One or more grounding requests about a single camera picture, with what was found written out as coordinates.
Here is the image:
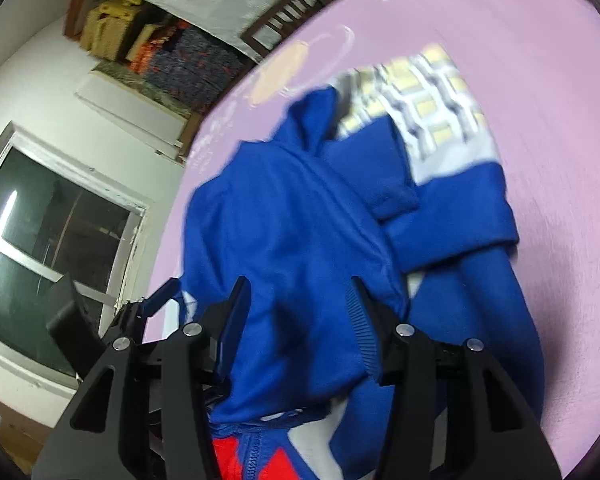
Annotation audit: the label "stacked patterned storage boxes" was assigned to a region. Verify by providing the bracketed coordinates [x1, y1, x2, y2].
[65, 0, 253, 118]

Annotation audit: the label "dark glass window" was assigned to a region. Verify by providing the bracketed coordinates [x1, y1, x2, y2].
[0, 122, 148, 388]

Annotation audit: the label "white beige patterned garment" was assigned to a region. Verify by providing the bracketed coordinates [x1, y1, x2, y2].
[329, 44, 500, 185]

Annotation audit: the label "white board panel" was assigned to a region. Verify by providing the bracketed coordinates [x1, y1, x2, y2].
[74, 70, 186, 160]

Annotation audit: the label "blue red white jacket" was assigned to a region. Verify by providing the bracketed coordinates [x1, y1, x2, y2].
[182, 87, 544, 479]

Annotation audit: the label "dark wooden chair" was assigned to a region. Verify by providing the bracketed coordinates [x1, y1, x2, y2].
[240, 0, 335, 58]

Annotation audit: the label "pink printed bed sheet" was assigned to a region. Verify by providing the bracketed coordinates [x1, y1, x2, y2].
[149, 0, 600, 474]

